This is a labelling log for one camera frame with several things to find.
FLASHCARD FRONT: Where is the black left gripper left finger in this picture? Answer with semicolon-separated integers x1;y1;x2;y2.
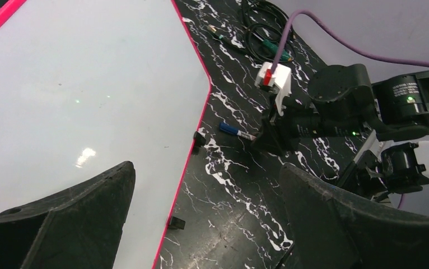
0;161;136;268

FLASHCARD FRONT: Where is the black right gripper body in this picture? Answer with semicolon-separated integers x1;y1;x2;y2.
251;101;367;156

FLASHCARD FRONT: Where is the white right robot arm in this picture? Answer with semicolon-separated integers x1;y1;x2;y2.
252;62;429;198

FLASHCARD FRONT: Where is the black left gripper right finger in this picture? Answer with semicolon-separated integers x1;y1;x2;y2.
279;164;429;268

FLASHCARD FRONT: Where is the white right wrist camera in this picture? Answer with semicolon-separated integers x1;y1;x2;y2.
255;62;292;116

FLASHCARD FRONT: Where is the green handled screwdriver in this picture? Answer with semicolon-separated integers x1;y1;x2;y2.
253;33;293;62

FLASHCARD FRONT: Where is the blue marker cap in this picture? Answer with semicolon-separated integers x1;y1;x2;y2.
218;122;239;136

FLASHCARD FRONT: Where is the pink framed whiteboard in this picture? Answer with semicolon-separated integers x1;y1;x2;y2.
0;1;211;268

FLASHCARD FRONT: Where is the metal whiteboard stand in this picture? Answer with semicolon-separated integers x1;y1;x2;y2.
167;131;207;231

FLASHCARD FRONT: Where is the black coiled cable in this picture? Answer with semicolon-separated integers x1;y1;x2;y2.
206;0;297;64

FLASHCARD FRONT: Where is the white whiteboard marker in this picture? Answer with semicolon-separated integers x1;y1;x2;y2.
236;130;255;141

